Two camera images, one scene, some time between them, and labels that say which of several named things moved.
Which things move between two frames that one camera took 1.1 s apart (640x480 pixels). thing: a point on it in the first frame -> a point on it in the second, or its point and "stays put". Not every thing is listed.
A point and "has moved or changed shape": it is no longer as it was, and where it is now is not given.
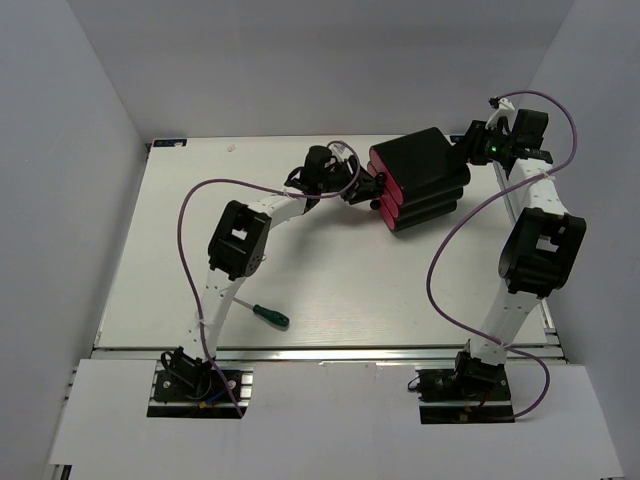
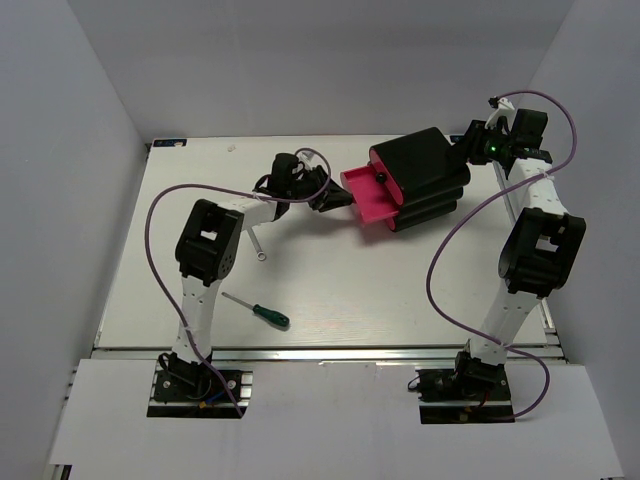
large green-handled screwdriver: [276, 317] stays put
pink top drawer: [388, 181] stays put
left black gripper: [359, 191] -> [333, 197]
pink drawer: [387, 196] has moved or changed shape
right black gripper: [476, 132] stays put
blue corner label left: [170, 143] stays put
